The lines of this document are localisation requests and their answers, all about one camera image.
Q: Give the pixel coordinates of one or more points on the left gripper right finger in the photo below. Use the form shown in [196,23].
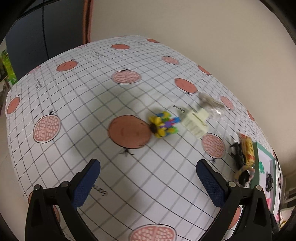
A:
[254,222]

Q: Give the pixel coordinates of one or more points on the teal shallow cardboard box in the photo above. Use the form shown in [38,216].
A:
[263,155]

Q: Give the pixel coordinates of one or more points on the white wooden shelf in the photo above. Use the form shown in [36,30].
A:
[289,193]

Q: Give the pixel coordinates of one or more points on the yellow snack packet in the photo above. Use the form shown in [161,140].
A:
[247,149]

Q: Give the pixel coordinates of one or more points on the dark blue cabinet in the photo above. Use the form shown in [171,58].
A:
[46,29]

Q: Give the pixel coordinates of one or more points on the colourful plastic block toy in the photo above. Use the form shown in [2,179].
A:
[162,124]

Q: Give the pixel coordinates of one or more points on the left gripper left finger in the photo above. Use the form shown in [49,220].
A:
[42,222]

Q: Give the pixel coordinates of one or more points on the cream hair claw clip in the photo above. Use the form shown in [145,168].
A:
[195,122]

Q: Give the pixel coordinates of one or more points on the green plastic toy figure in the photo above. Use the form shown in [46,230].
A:
[261,167]

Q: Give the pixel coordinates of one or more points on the black toy car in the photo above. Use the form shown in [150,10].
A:
[269,182]

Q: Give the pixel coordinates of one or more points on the black robot toy figure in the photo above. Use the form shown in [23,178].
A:
[238,156]

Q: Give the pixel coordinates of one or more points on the pomegranate print grid tablecloth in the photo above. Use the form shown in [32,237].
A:
[90,101]

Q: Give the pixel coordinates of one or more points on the bag of cotton swabs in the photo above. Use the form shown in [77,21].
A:
[214,108]

